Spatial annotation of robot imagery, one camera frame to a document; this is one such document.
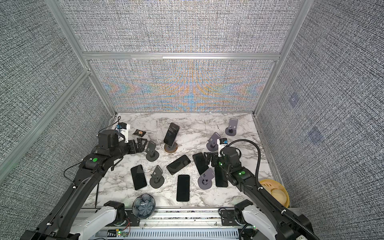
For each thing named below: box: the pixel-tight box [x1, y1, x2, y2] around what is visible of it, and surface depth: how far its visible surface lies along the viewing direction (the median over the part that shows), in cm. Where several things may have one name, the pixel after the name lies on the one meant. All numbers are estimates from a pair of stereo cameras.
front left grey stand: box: [149, 165, 165, 189], surface depth 84 cm
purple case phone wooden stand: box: [163, 122, 181, 147], surface depth 94 cm
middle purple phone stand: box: [206, 132, 221, 152], surface depth 98 cm
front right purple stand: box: [197, 167, 215, 190], surface depth 84 cm
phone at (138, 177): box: [130, 164, 147, 191], surface depth 89 cm
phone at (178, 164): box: [166, 154, 191, 175], surface depth 96 cm
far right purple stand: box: [225, 118, 238, 136], surface depth 105 cm
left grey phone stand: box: [146, 140, 160, 162], surface depth 96 cm
